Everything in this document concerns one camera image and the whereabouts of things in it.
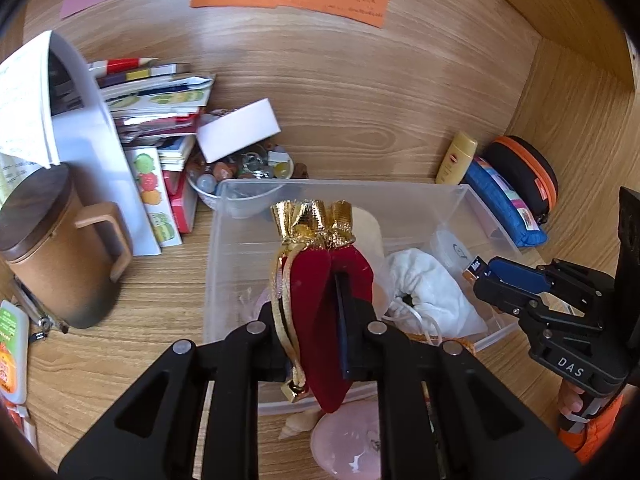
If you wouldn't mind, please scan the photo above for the wooden desktop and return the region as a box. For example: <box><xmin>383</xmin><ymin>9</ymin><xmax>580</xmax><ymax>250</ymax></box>
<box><xmin>15</xmin><ymin>170</ymin><xmax>621</xmax><ymax>480</ymax></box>

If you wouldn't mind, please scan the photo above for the white drawstring pouch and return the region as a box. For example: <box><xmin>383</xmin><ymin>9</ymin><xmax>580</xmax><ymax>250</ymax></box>
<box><xmin>382</xmin><ymin>249</ymin><xmax>488</xmax><ymax>338</ymax></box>

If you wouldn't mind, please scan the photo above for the printed paper sheet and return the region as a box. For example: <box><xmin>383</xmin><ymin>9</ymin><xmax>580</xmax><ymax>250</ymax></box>
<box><xmin>0</xmin><ymin>30</ymin><xmax>63</xmax><ymax>168</ymax></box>

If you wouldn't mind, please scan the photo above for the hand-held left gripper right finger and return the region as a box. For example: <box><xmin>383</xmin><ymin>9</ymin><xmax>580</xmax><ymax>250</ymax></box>
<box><xmin>332</xmin><ymin>271</ymin><xmax>583</xmax><ymax>480</ymax></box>

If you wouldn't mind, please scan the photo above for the small blue orange box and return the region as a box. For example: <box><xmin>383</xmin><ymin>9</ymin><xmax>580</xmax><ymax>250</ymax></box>
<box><xmin>461</xmin><ymin>255</ymin><xmax>493</xmax><ymax>286</ymax></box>

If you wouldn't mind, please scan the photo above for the fruit print card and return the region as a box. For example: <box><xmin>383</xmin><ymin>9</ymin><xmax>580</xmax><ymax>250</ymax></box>
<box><xmin>124</xmin><ymin>146</ymin><xmax>183</xmax><ymax>247</ymax></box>

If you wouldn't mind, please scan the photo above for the clear plastic storage bin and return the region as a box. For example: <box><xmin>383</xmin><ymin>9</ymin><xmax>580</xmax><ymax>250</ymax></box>
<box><xmin>202</xmin><ymin>178</ymin><xmax>525</xmax><ymax>416</ymax></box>

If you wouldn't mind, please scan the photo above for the round white tin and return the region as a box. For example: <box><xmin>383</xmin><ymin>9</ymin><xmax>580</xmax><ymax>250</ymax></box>
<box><xmin>430</xmin><ymin>230</ymin><xmax>473</xmax><ymax>281</ymax></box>

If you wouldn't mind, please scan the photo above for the white cardboard box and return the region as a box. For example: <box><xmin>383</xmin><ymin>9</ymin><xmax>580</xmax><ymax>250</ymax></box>
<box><xmin>196</xmin><ymin>99</ymin><xmax>282</xmax><ymax>163</ymax></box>

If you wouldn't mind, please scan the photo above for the green orange packet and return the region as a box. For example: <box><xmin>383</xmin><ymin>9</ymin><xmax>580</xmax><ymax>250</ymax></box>
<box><xmin>0</xmin><ymin>300</ymin><xmax>31</xmax><ymax>406</ymax></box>

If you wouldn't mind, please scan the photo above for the red velvet gold-trimmed pouch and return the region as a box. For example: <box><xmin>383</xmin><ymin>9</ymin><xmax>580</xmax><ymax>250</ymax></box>
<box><xmin>270</xmin><ymin>200</ymin><xmax>376</xmax><ymax>415</ymax></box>

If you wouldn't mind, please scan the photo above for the small metal tool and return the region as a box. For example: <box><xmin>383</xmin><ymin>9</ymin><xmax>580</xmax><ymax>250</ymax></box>
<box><xmin>10</xmin><ymin>280</ymin><xmax>69</xmax><ymax>342</ymax></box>

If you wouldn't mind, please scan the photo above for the yellow orange cord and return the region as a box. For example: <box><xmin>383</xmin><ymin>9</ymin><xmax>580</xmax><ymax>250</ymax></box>
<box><xmin>407</xmin><ymin>330</ymin><xmax>481</xmax><ymax>354</ymax></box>

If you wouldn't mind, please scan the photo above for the black orange zip case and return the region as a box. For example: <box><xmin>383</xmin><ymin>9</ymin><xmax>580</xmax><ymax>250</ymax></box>
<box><xmin>482</xmin><ymin>135</ymin><xmax>558</xmax><ymax>226</ymax></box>

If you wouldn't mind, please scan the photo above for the red booklet box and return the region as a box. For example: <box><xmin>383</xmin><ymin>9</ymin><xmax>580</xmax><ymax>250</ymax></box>
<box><xmin>164</xmin><ymin>170</ymin><xmax>198</xmax><ymax>234</ymax></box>

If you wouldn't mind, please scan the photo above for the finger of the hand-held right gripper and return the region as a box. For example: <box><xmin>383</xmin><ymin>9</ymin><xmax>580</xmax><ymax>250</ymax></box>
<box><xmin>486</xmin><ymin>256</ymin><xmax>616</xmax><ymax>317</ymax></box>
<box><xmin>472</xmin><ymin>276</ymin><xmax>603</xmax><ymax>337</ymax></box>

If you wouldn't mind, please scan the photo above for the stack of booklets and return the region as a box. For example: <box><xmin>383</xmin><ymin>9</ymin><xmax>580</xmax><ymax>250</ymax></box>
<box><xmin>97</xmin><ymin>62</ymin><xmax>216</xmax><ymax>171</ymax></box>

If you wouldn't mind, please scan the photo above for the blue patchwork pencil case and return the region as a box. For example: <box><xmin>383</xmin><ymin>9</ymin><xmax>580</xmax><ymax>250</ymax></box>
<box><xmin>462</xmin><ymin>156</ymin><xmax>548</xmax><ymax>249</ymax></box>

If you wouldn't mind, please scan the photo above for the yellow lotion tube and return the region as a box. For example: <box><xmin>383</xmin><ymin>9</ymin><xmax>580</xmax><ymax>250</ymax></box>
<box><xmin>435</xmin><ymin>131</ymin><xmax>478</xmax><ymax>186</ymax></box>

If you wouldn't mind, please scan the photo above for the bowl of beads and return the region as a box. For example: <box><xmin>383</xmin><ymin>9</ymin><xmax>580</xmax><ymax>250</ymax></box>
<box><xmin>187</xmin><ymin>142</ymin><xmax>296</xmax><ymax>218</ymax></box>

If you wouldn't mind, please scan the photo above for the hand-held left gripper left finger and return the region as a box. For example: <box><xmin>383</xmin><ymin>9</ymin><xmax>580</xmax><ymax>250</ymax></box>
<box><xmin>57</xmin><ymin>300</ymin><xmax>301</xmax><ymax>480</ymax></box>

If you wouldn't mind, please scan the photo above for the seashell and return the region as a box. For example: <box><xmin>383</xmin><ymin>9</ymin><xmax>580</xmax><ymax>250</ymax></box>
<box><xmin>279</xmin><ymin>407</ymin><xmax>321</xmax><ymax>442</ymax></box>

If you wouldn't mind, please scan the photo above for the person's right hand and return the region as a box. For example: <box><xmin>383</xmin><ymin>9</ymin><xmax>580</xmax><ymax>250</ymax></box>
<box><xmin>556</xmin><ymin>379</ymin><xmax>587</xmax><ymax>431</ymax></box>

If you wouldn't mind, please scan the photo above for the brown mug with lid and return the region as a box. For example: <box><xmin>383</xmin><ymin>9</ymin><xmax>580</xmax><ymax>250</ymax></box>
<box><xmin>0</xmin><ymin>162</ymin><xmax>133</xmax><ymax>330</ymax></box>

